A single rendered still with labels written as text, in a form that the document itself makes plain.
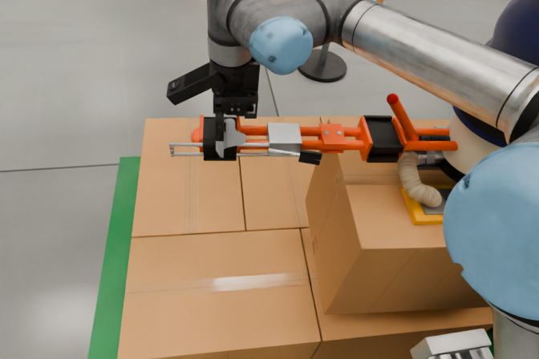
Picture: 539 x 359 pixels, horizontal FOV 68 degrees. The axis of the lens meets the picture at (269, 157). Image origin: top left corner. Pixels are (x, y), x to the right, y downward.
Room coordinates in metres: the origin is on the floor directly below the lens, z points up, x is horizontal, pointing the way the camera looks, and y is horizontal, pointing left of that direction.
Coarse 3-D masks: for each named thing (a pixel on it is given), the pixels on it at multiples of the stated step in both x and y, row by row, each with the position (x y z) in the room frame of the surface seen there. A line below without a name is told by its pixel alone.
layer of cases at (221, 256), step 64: (192, 128) 1.21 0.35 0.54; (192, 192) 0.88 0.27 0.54; (256, 192) 0.92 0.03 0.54; (192, 256) 0.62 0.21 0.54; (256, 256) 0.65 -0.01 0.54; (128, 320) 0.38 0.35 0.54; (192, 320) 0.41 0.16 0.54; (256, 320) 0.44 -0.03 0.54; (320, 320) 0.47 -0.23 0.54; (384, 320) 0.50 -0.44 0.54; (448, 320) 0.53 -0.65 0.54
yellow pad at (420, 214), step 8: (440, 192) 0.60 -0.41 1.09; (448, 192) 0.60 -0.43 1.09; (408, 200) 0.57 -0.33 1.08; (408, 208) 0.55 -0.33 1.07; (416, 208) 0.55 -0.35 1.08; (424, 208) 0.55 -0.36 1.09; (432, 208) 0.55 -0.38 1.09; (440, 208) 0.55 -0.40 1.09; (416, 216) 0.52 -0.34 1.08; (424, 216) 0.53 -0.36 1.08; (432, 216) 0.53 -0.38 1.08; (440, 216) 0.53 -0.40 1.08; (416, 224) 0.51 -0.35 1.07
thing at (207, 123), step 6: (204, 120) 0.59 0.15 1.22; (210, 120) 0.59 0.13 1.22; (234, 120) 0.60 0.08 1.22; (204, 126) 0.57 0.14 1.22; (210, 126) 0.58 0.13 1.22; (240, 126) 0.59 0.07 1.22; (204, 132) 0.56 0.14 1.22; (210, 132) 0.56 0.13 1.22; (204, 138) 0.54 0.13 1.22; (210, 138) 0.54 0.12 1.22; (240, 150) 0.55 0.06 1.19
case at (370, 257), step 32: (352, 160) 0.68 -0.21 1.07; (320, 192) 0.72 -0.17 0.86; (352, 192) 0.58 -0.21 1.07; (384, 192) 0.59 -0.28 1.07; (320, 224) 0.65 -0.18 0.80; (352, 224) 0.50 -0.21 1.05; (384, 224) 0.50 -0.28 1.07; (320, 256) 0.58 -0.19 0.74; (352, 256) 0.45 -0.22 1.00; (384, 256) 0.45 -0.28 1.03; (416, 256) 0.46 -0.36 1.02; (448, 256) 0.47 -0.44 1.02; (320, 288) 0.51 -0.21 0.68; (352, 288) 0.44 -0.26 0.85; (384, 288) 0.46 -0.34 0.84; (416, 288) 0.48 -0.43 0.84; (448, 288) 0.49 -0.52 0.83
